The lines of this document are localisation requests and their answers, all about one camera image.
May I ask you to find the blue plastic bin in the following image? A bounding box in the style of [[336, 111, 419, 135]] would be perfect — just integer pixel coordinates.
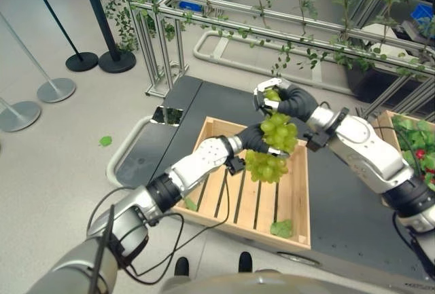
[[179, 0, 204, 12]]

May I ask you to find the wooden crate with greens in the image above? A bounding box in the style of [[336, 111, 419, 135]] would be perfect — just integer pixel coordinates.
[[370, 109, 435, 206]]

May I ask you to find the green leaf in crate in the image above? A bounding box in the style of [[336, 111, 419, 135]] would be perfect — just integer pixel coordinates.
[[270, 219, 294, 239]]

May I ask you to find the aluminium profile frame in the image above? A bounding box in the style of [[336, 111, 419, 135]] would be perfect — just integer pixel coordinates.
[[128, 0, 435, 118]]

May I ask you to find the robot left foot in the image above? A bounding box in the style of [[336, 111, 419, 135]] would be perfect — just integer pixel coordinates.
[[174, 257, 190, 278]]

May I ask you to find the silver stanchion post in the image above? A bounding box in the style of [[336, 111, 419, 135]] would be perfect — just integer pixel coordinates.
[[0, 96, 42, 133], [0, 12, 77, 104]]

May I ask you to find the black stanchion post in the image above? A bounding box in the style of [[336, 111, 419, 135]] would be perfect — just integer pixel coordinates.
[[78, 0, 137, 74], [24, 0, 99, 72]]

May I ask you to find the black platform cart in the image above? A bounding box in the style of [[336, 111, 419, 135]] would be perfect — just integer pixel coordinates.
[[107, 75, 429, 281]]

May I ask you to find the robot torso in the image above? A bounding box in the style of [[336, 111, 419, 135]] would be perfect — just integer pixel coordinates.
[[159, 251, 435, 294]]

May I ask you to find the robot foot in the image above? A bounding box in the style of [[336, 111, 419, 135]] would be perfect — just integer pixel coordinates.
[[174, 257, 190, 278], [238, 251, 253, 274]]

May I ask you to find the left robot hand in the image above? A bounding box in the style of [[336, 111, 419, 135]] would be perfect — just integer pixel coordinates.
[[237, 123, 292, 158]]

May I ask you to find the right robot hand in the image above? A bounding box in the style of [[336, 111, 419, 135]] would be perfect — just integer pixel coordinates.
[[253, 77, 319, 123]]

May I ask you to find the green grape bunch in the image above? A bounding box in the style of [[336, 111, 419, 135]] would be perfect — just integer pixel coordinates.
[[244, 89, 299, 184]]

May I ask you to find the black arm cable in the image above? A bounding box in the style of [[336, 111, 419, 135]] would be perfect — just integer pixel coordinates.
[[86, 168, 232, 287]]

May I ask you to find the empty wooden slat crate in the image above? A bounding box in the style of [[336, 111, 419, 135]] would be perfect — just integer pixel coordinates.
[[171, 115, 312, 250]]

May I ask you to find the green vine foliage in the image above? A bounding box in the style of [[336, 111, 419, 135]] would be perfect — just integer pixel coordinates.
[[100, 0, 435, 77]]

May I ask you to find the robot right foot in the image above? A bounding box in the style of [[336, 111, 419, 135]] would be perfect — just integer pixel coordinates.
[[238, 251, 253, 274]]

